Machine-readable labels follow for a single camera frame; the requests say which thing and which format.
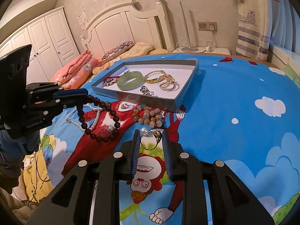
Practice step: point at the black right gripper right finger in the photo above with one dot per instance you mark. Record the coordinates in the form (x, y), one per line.
(230, 199)

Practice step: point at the green jade bangle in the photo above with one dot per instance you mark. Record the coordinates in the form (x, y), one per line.
(130, 81)

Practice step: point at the white nightstand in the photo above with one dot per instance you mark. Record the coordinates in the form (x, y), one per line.
(214, 50)

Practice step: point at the wall power socket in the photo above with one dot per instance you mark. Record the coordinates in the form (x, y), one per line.
(207, 26)

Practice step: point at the embroidered patterned pillow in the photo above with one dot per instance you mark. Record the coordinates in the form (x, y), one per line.
(118, 50)

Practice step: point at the thin gold bangle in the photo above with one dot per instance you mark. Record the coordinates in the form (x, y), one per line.
(152, 77)

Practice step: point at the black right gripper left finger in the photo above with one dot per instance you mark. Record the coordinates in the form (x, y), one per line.
(89, 193)

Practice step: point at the striped cream curtain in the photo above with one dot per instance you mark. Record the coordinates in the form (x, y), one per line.
(262, 23)

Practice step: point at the grey shallow cardboard box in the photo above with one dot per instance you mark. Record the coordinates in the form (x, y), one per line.
(182, 70)

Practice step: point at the enamel flower brooch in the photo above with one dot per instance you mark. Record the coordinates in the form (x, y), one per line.
(146, 91)

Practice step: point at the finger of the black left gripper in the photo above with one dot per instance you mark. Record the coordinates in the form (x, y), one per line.
(55, 105)
(51, 91)

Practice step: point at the gold triple ring bangles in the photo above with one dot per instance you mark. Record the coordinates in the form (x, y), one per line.
(166, 82)

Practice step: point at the white wooden headboard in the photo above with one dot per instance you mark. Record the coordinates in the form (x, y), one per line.
(122, 22)

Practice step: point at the white wardrobe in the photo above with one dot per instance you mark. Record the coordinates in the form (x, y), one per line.
(52, 43)

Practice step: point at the folded pink quilt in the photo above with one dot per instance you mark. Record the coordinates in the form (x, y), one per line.
(76, 72)

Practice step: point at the cream floral pillow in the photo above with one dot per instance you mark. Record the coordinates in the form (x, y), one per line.
(138, 49)

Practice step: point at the gloved left hand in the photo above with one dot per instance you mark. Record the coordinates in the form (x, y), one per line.
(13, 151)

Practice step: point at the blue cartoon cloud bedsheet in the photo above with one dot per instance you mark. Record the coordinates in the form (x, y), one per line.
(234, 110)

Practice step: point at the pearl drop earring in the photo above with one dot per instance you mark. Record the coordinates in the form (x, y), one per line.
(111, 128)

